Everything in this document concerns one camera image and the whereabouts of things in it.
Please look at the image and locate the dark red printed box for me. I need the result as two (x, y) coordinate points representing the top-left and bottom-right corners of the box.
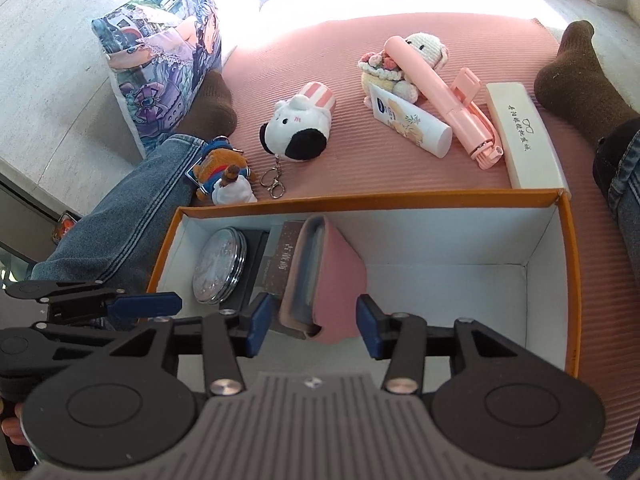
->
(265, 220), (307, 297)

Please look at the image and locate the dark low cabinet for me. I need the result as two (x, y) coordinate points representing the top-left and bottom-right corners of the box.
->
(0, 170), (66, 291)

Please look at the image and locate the pink selfie stick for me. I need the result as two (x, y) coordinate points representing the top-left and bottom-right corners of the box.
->
(384, 36), (503, 170)

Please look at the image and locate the dark grey box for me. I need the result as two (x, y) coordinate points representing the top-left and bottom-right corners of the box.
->
(227, 230), (281, 321)

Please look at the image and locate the white dog plush keychain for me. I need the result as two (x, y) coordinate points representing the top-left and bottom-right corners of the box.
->
(258, 81), (337, 200)

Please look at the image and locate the red panda sailor plush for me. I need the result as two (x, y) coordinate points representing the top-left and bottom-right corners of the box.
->
(187, 136), (259, 206)

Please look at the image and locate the crochet bunny plush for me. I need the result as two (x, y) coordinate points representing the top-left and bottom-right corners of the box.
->
(357, 32), (449, 103)

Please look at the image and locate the white hand cream tube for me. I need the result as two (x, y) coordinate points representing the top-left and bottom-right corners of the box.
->
(369, 84), (453, 159)

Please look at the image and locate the orange cardboard box container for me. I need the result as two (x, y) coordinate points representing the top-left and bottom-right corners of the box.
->
(146, 188), (582, 381)

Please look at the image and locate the person's left leg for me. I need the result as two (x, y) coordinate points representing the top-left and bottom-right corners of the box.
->
(30, 132), (211, 293)

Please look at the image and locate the person's left hand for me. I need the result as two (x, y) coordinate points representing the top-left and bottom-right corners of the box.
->
(0, 401), (29, 449)

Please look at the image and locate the white glasses case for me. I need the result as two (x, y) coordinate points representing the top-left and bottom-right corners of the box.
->
(486, 81), (571, 196)

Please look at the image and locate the pink floor mat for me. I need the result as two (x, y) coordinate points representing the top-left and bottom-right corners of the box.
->
(177, 12), (626, 476)

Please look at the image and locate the person's right socked foot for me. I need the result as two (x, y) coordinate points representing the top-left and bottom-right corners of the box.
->
(533, 20), (640, 153)

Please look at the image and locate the round silver compact mirror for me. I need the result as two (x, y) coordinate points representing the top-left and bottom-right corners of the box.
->
(192, 227), (247, 306)

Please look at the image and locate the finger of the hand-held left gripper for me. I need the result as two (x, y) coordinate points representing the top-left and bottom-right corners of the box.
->
(32, 319), (157, 380)
(5, 281), (184, 330)

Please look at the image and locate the pink pouch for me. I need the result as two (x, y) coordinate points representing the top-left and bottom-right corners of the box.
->
(279, 215), (371, 345)

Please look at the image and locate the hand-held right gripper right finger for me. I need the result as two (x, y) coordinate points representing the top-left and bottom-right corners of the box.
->
(356, 294), (521, 397)

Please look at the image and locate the smartphone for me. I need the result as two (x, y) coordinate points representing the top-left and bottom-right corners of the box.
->
(52, 211), (81, 245)

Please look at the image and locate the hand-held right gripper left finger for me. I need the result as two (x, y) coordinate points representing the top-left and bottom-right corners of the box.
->
(107, 294), (276, 397)

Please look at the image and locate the printed pillow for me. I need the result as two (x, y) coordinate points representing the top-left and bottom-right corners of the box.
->
(91, 0), (224, 158)

